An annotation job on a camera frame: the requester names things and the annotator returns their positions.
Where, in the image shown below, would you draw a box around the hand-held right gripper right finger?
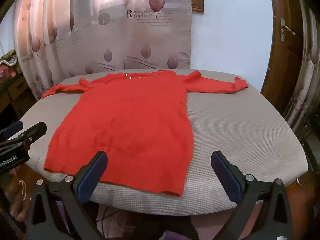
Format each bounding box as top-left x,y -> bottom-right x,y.
211,151 -> 294,240

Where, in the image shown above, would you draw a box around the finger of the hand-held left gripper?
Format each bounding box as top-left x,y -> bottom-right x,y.
0,121 -> 24,140
7,122 -> 47,153

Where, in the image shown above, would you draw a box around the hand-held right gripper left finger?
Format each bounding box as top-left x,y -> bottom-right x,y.
26,151 -> 108,240

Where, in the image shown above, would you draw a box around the red knit sweater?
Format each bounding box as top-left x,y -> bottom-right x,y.
41,70 -> 249,197

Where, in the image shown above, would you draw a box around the wooden cabinet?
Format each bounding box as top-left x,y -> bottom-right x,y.
0,72 -> 33,123

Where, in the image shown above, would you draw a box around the grey textured table cover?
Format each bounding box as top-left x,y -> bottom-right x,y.
17,69 -> 309,217

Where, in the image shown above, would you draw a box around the colourful ornaments with fringed cloth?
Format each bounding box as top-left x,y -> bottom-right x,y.
0,49 -> 23,80

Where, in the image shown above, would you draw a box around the leaf print door curtain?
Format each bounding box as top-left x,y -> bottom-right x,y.
282,0 -> 320,143

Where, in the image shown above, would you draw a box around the leaf print window curtain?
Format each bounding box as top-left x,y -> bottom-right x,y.
12,0 -> 193,100

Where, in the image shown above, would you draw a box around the brown wooden door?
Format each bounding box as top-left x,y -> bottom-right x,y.
260,0 -> 304,105

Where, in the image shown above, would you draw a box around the black cable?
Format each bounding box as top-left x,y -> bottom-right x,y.
96,204 -> 125,224

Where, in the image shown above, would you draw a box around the brass door handle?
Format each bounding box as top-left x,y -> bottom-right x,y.
280,18 -> 296,42

